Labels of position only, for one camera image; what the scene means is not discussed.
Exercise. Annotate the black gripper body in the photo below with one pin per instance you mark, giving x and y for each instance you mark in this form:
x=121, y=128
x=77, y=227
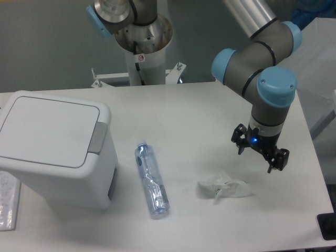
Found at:
x=264, y=145

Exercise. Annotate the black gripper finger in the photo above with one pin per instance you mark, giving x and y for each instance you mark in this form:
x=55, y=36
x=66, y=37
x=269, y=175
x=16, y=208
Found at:
x=239, y=138
x=278, y=160

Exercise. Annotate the white push-button trash can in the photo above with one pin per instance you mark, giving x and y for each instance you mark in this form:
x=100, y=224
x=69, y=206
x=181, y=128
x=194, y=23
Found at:
x=60, y=147

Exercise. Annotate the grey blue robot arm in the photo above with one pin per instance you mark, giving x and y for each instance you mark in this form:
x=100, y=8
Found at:
x=252, y=73

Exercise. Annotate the crumpled white plastic wrapper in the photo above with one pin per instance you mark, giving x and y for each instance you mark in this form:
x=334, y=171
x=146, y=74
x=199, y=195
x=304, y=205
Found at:
x=216, y=186

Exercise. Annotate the black device at edge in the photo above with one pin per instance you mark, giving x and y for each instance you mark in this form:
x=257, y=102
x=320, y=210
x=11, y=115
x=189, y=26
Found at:
x=326, y=223

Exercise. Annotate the white covered side table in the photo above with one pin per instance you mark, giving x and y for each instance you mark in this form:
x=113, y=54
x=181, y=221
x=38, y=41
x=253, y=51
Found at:
x=313, y=63

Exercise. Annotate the crushed clear plastic bottle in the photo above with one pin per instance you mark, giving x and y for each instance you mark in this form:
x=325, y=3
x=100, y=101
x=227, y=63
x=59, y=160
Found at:
x=154, y=189

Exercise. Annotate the blue bag in background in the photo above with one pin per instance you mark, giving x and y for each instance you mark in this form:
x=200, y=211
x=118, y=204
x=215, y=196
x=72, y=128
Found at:
x=302, y=18

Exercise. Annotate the laminated paper sheet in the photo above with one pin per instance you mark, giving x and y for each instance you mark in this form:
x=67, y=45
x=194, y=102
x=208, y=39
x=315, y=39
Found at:
x=10, y=193

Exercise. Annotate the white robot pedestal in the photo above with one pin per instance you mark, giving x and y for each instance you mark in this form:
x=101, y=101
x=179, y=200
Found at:
x=144, y=48

